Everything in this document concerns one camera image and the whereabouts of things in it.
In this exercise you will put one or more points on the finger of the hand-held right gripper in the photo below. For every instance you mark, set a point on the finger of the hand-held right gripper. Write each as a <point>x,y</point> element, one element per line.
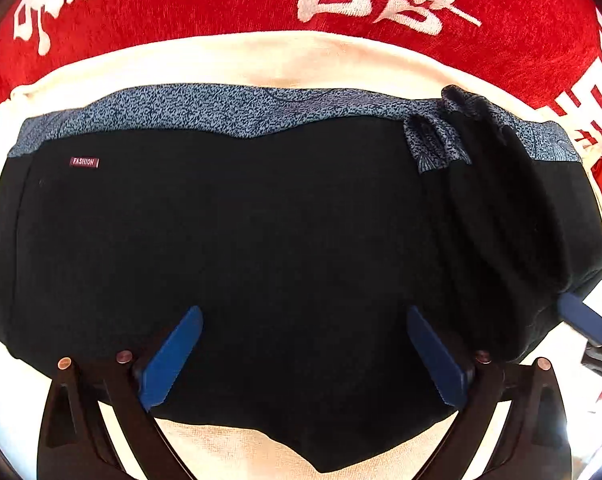
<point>583,317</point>

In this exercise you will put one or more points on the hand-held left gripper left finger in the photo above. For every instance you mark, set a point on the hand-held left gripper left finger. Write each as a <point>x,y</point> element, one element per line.
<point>173,355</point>

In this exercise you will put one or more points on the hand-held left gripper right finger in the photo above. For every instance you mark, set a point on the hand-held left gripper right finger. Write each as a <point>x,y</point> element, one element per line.
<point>437,355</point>

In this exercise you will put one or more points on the black pants with blue stripes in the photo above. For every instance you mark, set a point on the black pants with blue stripes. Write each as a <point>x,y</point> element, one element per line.
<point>231,235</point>

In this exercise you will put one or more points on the cream cloth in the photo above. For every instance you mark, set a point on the cream cloth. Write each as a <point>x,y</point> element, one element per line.
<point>281,60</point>

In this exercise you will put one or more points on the red printed blanket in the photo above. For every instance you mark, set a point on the red printed blanket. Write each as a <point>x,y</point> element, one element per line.
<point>181,0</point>

